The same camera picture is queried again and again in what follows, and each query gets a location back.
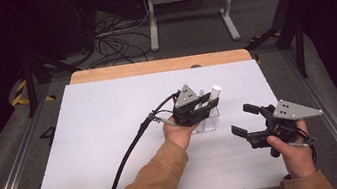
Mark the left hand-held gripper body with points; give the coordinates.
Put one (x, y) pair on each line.
(186, 112)

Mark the person's right hand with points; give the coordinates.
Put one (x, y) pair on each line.
(297, 159)

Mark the yellow black hazard tape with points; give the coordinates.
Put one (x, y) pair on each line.
(20, 96)

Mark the black metal stand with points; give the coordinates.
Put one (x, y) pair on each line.
(29, 85)
(299, 44)

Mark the white pen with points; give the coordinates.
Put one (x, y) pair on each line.
(215, 91)

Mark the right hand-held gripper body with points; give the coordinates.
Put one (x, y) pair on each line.
(290, 111)

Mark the clear plastic organizer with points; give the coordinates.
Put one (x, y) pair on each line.
(209, 123)

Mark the wooden table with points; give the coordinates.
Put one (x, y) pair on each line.
(152, 67)

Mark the white board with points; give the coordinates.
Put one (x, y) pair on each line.
(98, 111)

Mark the person's left hand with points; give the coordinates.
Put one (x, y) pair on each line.
(179, 135)

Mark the black computer case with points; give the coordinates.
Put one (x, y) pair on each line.
(73, 24)

